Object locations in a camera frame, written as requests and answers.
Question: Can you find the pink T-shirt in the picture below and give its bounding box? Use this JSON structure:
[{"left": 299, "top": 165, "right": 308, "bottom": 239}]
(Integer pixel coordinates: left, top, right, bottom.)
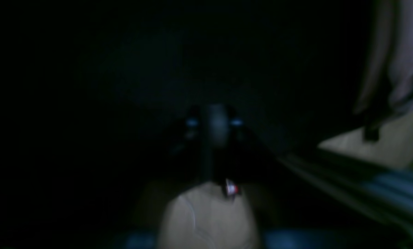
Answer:
[{"left": 354, "top": 0, "right": 413, "bottom": 116}]

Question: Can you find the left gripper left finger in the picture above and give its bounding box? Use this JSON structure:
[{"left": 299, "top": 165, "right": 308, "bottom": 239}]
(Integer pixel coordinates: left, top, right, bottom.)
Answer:
[{"left": 137, "top": 105, "right": 209, "bottom": 222}]

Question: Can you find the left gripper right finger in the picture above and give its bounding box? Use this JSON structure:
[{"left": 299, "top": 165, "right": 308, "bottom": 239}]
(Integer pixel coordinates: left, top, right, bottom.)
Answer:
[{"left": 212, "top": 105, "right": 283, "bottom": 222}]

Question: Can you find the black table cloth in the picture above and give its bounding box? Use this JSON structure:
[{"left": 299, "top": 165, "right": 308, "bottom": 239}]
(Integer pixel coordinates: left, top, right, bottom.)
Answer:
[{"left": 0, "top": 0, "right": 374, "bottom": 194}]

